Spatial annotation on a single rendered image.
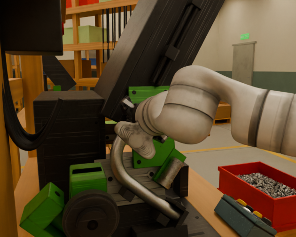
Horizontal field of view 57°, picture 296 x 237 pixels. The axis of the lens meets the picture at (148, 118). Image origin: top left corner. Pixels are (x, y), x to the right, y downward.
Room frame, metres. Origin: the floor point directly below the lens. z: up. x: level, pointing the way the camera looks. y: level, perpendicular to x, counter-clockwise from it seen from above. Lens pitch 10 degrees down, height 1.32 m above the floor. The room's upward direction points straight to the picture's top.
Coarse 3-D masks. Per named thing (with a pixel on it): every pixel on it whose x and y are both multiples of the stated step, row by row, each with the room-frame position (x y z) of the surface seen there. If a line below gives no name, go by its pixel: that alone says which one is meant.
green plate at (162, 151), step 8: (128, 88) 0.70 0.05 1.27; (136, 88) 0.71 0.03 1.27; (144, 88) 0.71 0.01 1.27; (152, 88) 0.72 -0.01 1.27; (160, 88) 0.73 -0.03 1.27; (168, 88) 0.73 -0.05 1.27; (136, 96) 0.70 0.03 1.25; (144, 96) 0.71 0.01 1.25; (160, 144) 0.69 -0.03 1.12; (168, 144) 0.69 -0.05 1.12; (136, 152) 0.66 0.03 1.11; (160, 152) 0.68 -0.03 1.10; (168, 152) 0.69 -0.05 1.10; (136, 160) 0.66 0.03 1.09; (144, 160) 0.66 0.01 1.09; (152, 160) 0.67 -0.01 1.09; (160, 160) 0.68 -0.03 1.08; (136, 168) 0.65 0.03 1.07
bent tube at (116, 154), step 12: (120, 144) 0.62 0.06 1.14; (120, 156) 0.62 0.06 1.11; (120, 168) 0.61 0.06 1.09; (120, 180) 0.61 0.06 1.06; (132, 180) 0.61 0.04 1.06; (132, 192) 0.61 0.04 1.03; (144, 192) 0.61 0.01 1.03; (156, 204) 0.61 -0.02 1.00; (168, 204) 0.62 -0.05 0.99; (168, 216) 0.62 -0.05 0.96
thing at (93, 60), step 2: (86, 50) 8.73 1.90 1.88; (88, 50) 8.74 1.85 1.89; (86, 52) 8.73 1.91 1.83; (88, 52) 8.74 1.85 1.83; (86, 54) 8.73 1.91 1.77; (88, 54) 8.74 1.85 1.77; (86, 56) 8.73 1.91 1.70; (88, 56) 8.74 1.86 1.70; (82, 58) 8.71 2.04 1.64; (84, 58) 8.73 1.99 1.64; (86, 58) 8.74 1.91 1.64; (88, 58) 8.74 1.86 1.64; (90, 58) 8.79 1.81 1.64; (92, 58) 8.80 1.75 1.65; (94, 58) 8.83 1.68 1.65; (92, 60) 8.81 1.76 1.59; (94, 60) 8.83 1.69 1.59; (92, 62) 8.81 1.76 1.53; (94, 62) 8.83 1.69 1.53; (92, 64) 8.81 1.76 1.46; (94, 64) 8.83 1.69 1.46; (92, 66) 8.73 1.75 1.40; (94, 66) 8.75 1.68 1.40; (92, 68) 8.73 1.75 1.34; (94, 68) 8.75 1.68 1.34; (86, 88) 9.17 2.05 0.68; (88, 88) 8.73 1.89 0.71
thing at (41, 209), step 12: (48, 192) 0.36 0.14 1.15; (60, 192) 0.38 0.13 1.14; (36, 204) 0.35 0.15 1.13; (48, 204) 0.34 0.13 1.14; (60, 204) 0.35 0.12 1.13; (24, 216) 0.34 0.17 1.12; (36, 216) 0.34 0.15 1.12; (48, 216) 0.34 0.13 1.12; (60, 216) 0.36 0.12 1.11; (24, 228) 0.33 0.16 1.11; (36, 228) 0.34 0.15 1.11; (48, 228) 0.35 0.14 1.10; (60, 228) 0.36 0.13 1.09
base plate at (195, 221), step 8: (128, 152) 1.34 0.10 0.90; (168, 192) 0.88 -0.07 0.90; (184, 200) 0.82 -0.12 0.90; (192, 208) 0.77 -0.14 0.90; (192, 216) 0.72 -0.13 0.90; (200, 216) 0.72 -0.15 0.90; (192, 224) 0.68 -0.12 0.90; (200, 224) 0.68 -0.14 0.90; (208, 224) 0.68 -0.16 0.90; (192, 232) 0.65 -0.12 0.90; (200, 232) 0.65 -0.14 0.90; (208, 232) 0.65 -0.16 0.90; (216, 232) 0.65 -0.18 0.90
